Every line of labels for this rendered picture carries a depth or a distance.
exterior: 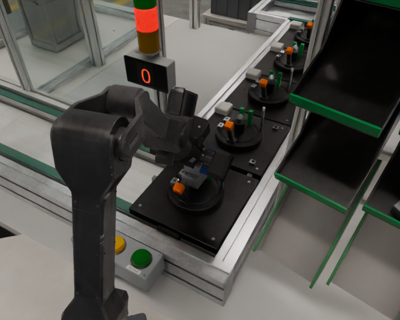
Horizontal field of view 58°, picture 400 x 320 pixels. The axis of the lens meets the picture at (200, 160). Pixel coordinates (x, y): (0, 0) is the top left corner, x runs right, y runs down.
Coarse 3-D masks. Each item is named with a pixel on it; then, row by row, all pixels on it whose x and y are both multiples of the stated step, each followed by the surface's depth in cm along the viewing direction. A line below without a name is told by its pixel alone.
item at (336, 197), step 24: (312, 120) 67; (312, 144) 66; (336, 144) 64; (360, 144) 63; (384, 144) 60; (288, 168) 65; (312, 168) 64; (336, 168) 63; (360, 168) 61; (312, 192) 60; (336, 192) 61
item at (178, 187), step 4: (184, 180) 81; (176, 184) 80; (180, 184) 79; (184, 184) 81; (176, 188) 79; (180, 188) 79; (184, 188) 80; (176, 192) 80; (180, 192) 79; (184, 192) 82; (180, 196) 83; (184, 196) 83; (184, 200) 84; (188, 200) 86
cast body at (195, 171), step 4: (200, 160) 82; (184, 168) 84; (188, 168) 84; (196, 168) 82; (200, 168) 82; (184, 172) 85; (188, 172) 85; (192, 172) 84; (196, 172) 83; (184, 176) 84; (188, 176) 84; (192, 176) 84; (196, 176) 84; (200, 176) 83; (204, 176) 86; (188, 180) 84; (192, 180) 84; (196, 180) 83; (200, 180) 84; (188, 184) 85; (192, 184) 84; (196, 184) 84; (200, 184) 85; (196, 188) 85
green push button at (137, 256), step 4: (136, 252) 79; (140, 252) 79; (144, 252) 79; (148, 252) 79; (132, 256) 78; (136, 256) 78; (140, 256) 78; (144, 256) 78; (148, 256) 78; (132, 260) 77; (136, 260) 77; (140, 260) 77; (144, 260) 77; (148, 260) 77; (136, 264) 77; (140, 264) 77; (144, 264) 77
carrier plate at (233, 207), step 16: (160, 176) 96; (240, 176) 96; (144, 192) 91; (160, 192) 91; (224, 192) 91; (240, 192) 91; (144, 208) 88; (160, 208) 88; (224, 208) 88; (240, 208) 88; (160, 224) 85; (176, 224) 84; (192, 224) 84; (208, 224) 84; (224, 224) 84; (192, 240) 82; (208, 240) 81; (224, 240) 83
